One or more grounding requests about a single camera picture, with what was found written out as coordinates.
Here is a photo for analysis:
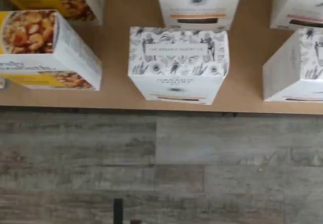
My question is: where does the wooden shelf board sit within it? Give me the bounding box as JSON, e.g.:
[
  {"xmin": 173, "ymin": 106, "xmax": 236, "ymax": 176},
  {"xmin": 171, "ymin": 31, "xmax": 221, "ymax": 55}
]
[{"xmin": 0, "ymin": 0, "xmax": 323, "ymax": 116}]

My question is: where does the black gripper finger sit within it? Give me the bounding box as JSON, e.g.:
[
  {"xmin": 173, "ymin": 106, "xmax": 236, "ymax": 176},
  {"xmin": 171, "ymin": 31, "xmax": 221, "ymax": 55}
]
[{"xmin": 113, "ymin": 197, "xmax": 125, "ymax": 224}]

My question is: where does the white box yellow strip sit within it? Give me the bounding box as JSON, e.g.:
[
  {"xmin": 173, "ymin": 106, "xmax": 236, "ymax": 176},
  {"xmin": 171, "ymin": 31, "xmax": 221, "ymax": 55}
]
[
  {"xmin": 153, "ymin": 0, "xmax": 246, "ymax": 31},
  {"xmin": 127, "ymin": 26, "xmax": 231, "ymax": 106}
]

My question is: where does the yellow purely elizabeth box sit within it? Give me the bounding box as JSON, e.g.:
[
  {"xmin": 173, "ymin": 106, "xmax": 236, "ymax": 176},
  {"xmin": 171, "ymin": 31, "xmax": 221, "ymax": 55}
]
[
  {"xmin": 0, "ymin": 0, "xmax": 106, "ymax": 27},
  {"xmin": 0, "ymin": 9, "xmax": 103, "ymax": 91}
]

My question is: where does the white box pink strip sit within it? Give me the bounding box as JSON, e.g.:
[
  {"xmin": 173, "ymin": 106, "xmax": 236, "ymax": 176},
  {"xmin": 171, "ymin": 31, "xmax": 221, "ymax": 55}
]
[
  {"xmin": 269, "ymin": 0, "xmax": 323, "ymax": 31},
  {"xmin": 261, "ymin": 28, "xmax": 323, "ymax": 103}
]

